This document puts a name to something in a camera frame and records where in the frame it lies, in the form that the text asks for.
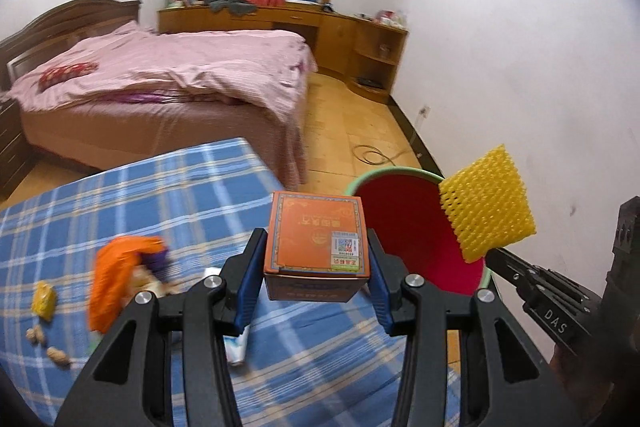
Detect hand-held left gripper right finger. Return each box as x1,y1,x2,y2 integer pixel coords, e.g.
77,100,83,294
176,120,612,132
367,228,586,427

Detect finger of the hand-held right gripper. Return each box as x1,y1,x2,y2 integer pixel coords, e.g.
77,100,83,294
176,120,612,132
484,247,543,304

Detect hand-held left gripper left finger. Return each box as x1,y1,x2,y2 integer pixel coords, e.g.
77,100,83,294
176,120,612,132
54,227,271,427

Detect yellow foam net sleeve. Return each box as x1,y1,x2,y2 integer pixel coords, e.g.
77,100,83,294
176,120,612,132
439,146,537,264

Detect red bin with green rim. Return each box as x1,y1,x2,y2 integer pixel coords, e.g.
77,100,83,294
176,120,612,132
346,167,493,298

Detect orange cardboard box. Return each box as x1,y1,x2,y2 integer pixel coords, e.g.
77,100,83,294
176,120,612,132
263,191,372,304

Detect purple wrapper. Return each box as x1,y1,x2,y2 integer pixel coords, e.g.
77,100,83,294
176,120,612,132
142,247,172,280

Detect white tube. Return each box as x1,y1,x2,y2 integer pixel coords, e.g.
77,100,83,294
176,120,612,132
204,267,248,365

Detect blue plaid tablecloth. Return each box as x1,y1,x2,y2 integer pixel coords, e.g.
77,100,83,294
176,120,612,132
0,137,461,427

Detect beige crumpled wrapper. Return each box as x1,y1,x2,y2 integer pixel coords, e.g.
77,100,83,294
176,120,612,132
131,267,177,299

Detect orange plastic bag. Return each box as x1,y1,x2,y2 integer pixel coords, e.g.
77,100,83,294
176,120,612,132
89,235,166,334

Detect dark wooden bed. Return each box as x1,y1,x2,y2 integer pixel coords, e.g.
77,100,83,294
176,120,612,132
0,0,318,188

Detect yellow snack wrapper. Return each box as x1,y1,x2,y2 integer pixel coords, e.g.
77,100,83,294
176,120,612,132
31,282,57,322

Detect purple cloth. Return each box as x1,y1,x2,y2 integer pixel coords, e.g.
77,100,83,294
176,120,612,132
117,91,171,106

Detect pink striped quilt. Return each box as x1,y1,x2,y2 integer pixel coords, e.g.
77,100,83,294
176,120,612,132
10,21,318,120

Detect wooden desk unit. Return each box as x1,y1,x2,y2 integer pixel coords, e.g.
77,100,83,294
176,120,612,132
157,2,408,95

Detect pink and white bags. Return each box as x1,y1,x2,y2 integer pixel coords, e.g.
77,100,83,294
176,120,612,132
372,9,407,28

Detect dark wooden nightstand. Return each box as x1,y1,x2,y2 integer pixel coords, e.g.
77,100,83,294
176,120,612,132
0,99,32,202

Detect red patterned pillow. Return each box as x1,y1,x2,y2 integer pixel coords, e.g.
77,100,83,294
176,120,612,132
40,62,98,88

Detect dark clothes pile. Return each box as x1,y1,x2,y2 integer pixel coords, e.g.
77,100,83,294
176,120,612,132
204,0,258,15

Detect floor cable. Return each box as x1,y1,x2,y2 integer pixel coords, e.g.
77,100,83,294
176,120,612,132
351,134,426,165

